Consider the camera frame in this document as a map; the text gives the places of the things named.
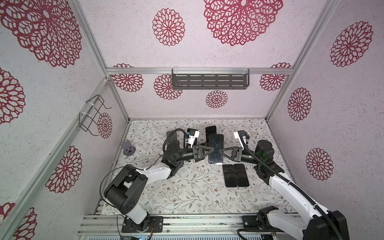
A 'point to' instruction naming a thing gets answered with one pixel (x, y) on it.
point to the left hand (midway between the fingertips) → (213, 152)
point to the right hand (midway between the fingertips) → (220, 151)
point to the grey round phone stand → (128, 149)
